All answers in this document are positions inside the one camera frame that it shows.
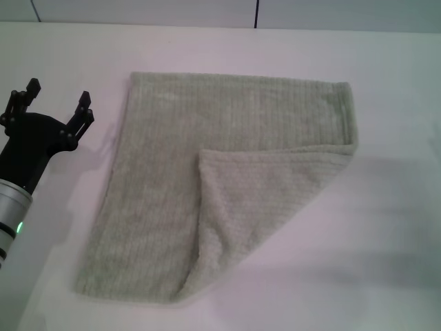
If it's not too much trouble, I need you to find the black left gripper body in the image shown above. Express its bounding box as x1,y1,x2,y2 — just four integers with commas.
0,112,78,196

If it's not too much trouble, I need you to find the light green ribbed towel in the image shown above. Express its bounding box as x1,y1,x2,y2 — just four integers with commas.
70,71,359,305

